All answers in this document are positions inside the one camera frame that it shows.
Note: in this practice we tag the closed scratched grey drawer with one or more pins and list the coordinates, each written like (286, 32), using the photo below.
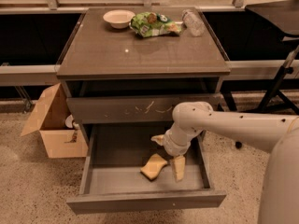
(123, 109)

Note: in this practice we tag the yellow sponge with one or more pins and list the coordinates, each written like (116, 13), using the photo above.
(153, 167)

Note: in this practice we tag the cardboard box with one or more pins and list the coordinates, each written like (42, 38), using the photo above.
(47, 118)

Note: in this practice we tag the grey drawer cabinet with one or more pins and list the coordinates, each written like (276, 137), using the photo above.
(105, 62)

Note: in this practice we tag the white cup in box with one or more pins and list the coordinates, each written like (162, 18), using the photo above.
(70, 123)

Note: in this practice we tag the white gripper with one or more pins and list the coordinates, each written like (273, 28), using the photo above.
(171, 145)

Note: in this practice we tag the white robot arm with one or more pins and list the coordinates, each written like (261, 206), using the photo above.
(276, 134)

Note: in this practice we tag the green chip bag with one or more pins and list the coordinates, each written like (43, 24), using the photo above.
(151, 24)

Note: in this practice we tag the open grey middle drawer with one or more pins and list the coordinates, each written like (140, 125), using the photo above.
(112, 180)

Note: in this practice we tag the clear plastic bottle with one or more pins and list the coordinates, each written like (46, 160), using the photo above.
(193, 22)

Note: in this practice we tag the white bowl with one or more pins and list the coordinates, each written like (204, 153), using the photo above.
(119, 19)

